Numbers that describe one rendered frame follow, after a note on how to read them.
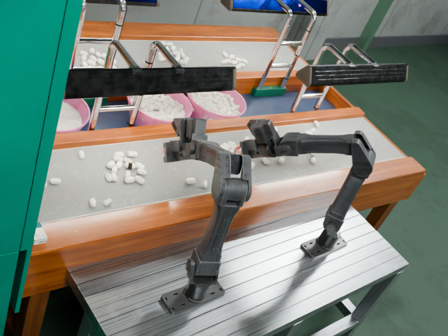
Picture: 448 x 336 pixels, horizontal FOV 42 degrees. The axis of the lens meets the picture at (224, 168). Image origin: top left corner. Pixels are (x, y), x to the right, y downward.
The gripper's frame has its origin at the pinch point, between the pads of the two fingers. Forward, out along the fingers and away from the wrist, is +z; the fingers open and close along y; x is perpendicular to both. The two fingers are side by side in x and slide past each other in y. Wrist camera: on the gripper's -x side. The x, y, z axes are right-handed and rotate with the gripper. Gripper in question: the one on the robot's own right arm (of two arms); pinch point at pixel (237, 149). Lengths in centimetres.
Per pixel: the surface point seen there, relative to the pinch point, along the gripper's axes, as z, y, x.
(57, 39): -60, 89, -29
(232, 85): -11.5, 9.2, -22.4
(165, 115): 28.4, 11.6, -14.6
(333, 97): 37, -96, -17
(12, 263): -20, 90, 19
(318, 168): -2.2, -39.5, 11.9
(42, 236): -13, 79, 15
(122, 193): 0.9, 47.4, 9.3
